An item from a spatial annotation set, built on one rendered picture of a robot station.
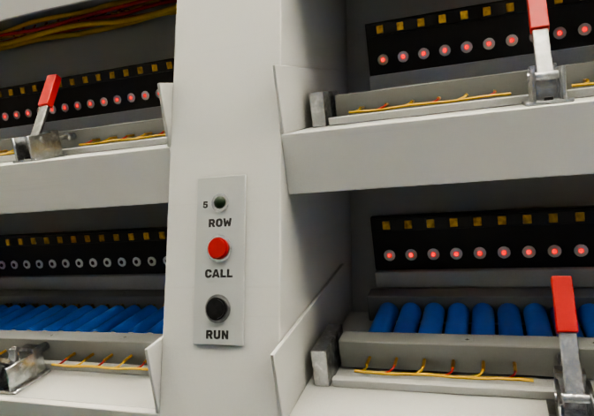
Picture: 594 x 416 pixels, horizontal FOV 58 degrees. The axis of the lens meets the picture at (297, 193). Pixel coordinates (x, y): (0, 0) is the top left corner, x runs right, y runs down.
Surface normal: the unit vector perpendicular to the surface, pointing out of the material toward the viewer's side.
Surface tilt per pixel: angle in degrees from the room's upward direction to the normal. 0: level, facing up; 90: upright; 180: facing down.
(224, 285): 90
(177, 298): 90
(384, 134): 111
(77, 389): 21
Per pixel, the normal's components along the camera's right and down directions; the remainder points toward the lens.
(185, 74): -0.35, -0.17
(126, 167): -0.32, 0.19
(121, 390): -0.12, -0.98
